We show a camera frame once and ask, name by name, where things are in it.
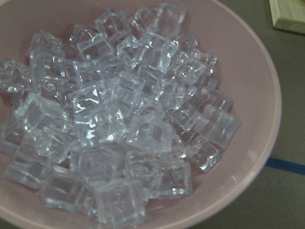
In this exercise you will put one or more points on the wooden cutting board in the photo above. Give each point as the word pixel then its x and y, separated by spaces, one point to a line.
pixel 288 15

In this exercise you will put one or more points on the pile of clear ice cubes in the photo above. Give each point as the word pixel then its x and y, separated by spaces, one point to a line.
pixel 116 116

